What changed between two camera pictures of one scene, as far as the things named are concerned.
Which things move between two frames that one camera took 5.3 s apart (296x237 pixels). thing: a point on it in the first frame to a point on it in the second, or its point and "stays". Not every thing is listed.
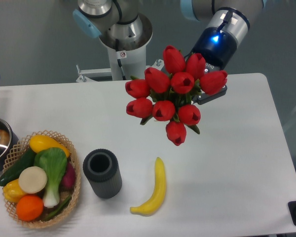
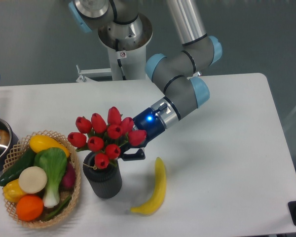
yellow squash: (39, 142) stays
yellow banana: (153, 203) stays
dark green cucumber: (14, 173) stays
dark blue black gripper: (218, 43) to (148, 121)
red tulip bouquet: (172, 95) to (105, 137)
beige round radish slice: (32, 179) stays
